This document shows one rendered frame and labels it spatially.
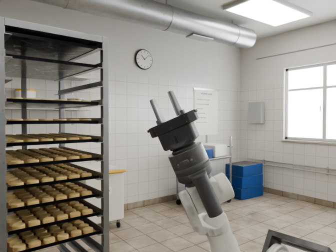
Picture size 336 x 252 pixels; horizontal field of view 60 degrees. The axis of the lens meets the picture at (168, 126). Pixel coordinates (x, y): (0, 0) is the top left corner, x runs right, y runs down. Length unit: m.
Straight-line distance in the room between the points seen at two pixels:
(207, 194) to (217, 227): 0.13
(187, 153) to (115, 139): 3.88
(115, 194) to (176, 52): 2.70
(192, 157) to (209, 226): 0.18
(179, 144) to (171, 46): 4.60
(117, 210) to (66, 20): 2.64
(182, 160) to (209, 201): 0.11
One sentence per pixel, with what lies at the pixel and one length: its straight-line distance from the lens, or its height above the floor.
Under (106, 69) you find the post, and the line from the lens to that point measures 1.47.
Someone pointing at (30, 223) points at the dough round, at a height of 0.97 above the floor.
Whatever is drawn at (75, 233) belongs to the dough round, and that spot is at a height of 0.88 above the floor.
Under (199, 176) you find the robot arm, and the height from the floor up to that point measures 1.30.
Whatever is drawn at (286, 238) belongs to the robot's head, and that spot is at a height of 1.25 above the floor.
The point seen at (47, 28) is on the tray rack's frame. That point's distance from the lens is 1.41.
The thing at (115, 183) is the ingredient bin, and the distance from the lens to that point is 3.84.
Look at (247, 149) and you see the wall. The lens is 6.25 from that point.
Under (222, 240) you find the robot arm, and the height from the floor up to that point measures 1.12.
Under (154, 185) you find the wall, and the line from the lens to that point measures 4.98.
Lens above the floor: 1.42
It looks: 1 degrees down
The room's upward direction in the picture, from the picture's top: straight up
